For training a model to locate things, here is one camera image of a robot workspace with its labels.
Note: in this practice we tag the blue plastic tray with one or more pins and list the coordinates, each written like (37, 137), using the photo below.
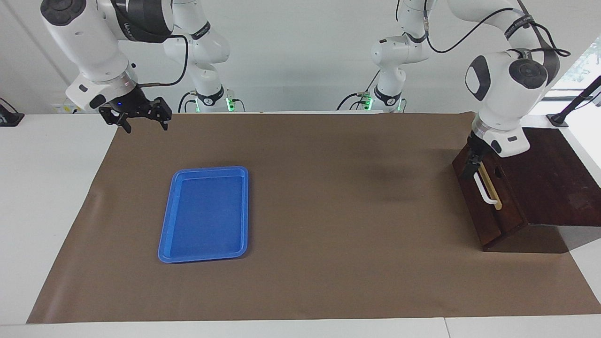
(206, 216)

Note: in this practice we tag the yellow labelled wall socket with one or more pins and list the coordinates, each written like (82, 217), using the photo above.
(65, 108)

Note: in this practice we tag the brown table mat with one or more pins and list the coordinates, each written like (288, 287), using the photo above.
(328, 234)

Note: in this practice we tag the dark wooden drawer cabinet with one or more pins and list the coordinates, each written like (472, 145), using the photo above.
(554, 178)

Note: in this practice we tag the green lit base connector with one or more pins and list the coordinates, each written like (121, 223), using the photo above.
(229, 104)
(368, 102)

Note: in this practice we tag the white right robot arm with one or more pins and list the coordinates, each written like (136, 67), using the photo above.
(89, 42)

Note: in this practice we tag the black desk mount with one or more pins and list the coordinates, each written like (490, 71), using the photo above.
(9, 119)

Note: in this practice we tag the black angled stand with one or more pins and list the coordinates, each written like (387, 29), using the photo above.
(570, 107)

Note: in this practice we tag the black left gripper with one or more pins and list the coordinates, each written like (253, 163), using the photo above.
(475, 150)

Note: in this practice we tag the bright window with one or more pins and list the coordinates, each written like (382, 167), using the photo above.
(582, 65)

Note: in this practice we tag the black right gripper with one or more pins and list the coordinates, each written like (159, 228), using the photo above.
(131, 103)

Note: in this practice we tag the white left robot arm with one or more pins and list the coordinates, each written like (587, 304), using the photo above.
(502, 89)

